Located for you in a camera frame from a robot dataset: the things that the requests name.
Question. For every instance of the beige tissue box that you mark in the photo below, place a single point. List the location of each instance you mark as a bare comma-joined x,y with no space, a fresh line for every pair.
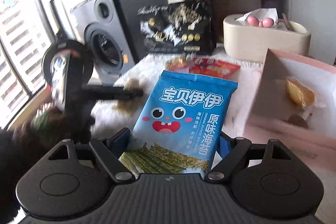
248,37

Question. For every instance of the pink open box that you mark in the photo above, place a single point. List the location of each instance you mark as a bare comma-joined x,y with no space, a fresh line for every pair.
309,132

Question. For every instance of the grey speaker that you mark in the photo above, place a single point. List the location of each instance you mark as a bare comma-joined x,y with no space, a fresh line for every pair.
100,29

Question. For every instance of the blue seaweed snack bag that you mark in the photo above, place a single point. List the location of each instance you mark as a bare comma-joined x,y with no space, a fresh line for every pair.
179,126

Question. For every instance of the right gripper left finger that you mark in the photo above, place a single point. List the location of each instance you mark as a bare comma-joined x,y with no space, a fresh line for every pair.
108,152

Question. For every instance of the black plum snack bag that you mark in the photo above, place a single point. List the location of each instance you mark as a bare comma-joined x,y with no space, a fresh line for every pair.
183,27

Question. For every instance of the pink packet with yellow eggs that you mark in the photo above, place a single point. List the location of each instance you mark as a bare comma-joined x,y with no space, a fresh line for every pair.
300,95

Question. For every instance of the small biscuit ball packet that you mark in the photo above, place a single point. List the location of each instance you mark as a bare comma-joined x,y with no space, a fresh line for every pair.
178,64

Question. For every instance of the red snack packet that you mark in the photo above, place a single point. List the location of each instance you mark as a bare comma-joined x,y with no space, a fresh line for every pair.
212,67

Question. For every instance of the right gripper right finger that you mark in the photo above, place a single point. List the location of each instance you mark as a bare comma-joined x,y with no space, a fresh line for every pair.
233,152

